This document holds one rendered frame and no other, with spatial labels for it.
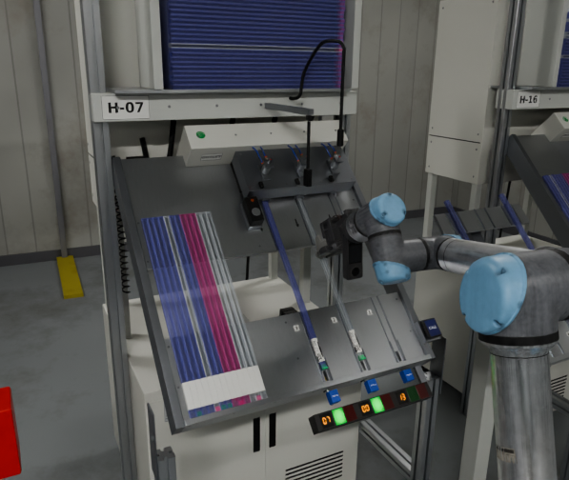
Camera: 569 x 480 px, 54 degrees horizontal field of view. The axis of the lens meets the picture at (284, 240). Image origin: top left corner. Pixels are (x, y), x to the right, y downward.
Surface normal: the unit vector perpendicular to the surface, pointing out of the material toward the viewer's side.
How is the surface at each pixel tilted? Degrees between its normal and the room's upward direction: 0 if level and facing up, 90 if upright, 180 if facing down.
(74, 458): 0
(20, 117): 90
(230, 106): 90
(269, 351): 45
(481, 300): 83
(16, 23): 90
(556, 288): 68
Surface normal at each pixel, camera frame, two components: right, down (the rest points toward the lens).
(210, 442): 0.45, 0.27
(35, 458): 0.01, -0.96
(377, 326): 0.32, -0.49
